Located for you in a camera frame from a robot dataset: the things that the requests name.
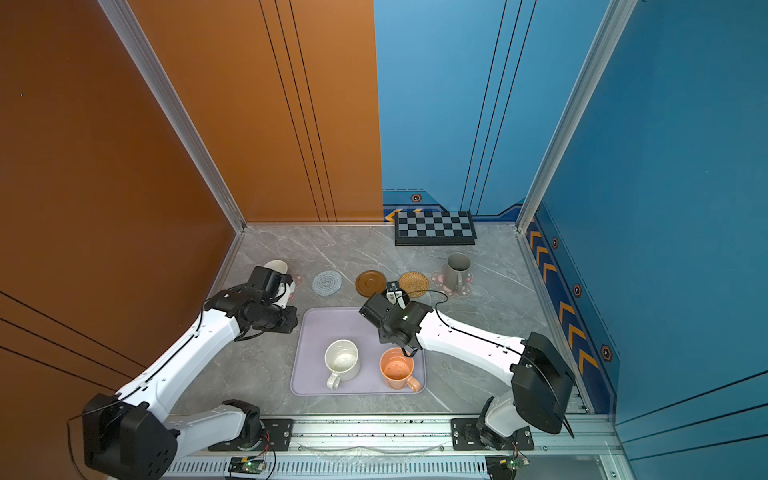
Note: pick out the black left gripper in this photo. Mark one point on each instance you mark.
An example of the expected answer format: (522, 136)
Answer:
(291, 321)

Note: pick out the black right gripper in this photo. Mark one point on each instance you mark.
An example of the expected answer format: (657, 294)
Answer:
(384, 336)

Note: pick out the woven rattan round coaster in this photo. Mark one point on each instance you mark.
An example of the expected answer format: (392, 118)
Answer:
(414, 284)

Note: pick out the brown wooden round coaster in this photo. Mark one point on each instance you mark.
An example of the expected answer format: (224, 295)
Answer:
(370, 282)

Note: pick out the white mug purple handle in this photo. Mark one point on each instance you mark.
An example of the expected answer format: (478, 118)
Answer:
(286, 284)

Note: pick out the pink cherry blossom coaster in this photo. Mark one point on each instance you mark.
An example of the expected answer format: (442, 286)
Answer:
(452, 282)

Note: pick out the clear glass round coaster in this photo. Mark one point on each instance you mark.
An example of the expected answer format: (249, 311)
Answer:
(327, 283)

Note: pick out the grey mug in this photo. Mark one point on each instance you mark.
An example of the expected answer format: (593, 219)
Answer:
(458, 261)

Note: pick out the black mug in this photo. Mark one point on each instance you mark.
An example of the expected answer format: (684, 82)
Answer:
(398, 297)

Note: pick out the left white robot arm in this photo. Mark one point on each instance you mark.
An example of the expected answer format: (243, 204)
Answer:
(132, 433)

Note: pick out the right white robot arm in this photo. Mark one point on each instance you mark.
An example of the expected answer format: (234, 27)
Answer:
(539, 380)

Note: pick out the orange mug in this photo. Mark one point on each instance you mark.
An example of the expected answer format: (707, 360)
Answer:
(398, 370)

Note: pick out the lavender serving tray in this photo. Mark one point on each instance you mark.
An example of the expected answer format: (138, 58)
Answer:
(320, 328)

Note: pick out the white cream mug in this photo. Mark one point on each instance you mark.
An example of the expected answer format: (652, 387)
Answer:
(342, 360)

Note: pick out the black checkered chess board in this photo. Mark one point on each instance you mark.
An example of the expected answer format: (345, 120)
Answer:
(434, 228)

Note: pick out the left green circuit board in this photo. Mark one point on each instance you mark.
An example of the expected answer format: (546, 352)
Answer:
(246, 467)

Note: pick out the green circuit board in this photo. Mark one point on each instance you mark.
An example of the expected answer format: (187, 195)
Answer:
(246, 467)
(505, 467)

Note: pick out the right green circuit board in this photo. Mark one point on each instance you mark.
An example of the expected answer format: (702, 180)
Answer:
(505, 467)

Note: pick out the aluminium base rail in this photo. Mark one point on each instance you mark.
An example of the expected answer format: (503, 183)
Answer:
(416, 446)

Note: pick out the aluminium corner post left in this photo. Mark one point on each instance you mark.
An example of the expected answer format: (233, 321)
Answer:
(126, 25)

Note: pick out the aluminium corner post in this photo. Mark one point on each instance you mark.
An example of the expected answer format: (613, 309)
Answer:
(610, 30)
(126, 25)

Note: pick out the aluminium corner post right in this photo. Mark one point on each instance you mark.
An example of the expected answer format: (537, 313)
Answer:
(610, 30)

